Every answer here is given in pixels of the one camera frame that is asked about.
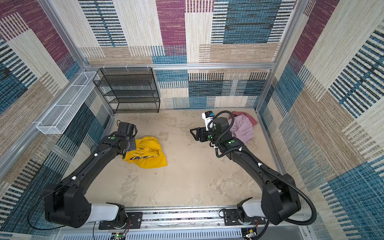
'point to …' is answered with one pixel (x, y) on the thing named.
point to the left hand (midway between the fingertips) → (127, 142)
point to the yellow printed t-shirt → (148, 153)
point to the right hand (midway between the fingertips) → (195, 131)
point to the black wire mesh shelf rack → (129, 90)
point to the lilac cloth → (242, 128)
